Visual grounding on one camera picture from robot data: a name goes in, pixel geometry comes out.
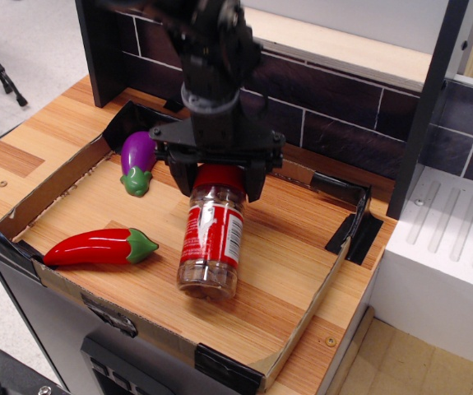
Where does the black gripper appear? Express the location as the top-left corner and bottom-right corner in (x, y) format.
(149, 86), (285, 202)

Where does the red-lidded spice bottle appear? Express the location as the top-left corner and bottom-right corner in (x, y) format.
(177, 164), (246, 300)

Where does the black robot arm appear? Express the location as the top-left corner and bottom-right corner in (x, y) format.
(96, 1), (285, 202)

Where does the purple toy eggplant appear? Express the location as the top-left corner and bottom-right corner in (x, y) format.
(120, 131), (156, 197)

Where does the red toy chili pepper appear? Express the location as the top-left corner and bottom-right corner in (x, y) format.
(43, 228), (159, 267)

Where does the brass screw front right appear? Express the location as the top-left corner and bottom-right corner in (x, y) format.
(326, 337), (336, 347)

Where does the black toy oven panel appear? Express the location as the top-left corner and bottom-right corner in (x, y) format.
(80, 335), (188, 395)

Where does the white toy sink drainboard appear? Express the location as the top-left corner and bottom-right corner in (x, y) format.
(370, 167), (473, 361)

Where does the dark shelf frame with backsplash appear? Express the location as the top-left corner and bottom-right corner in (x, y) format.
(76, 1), (467, 218)

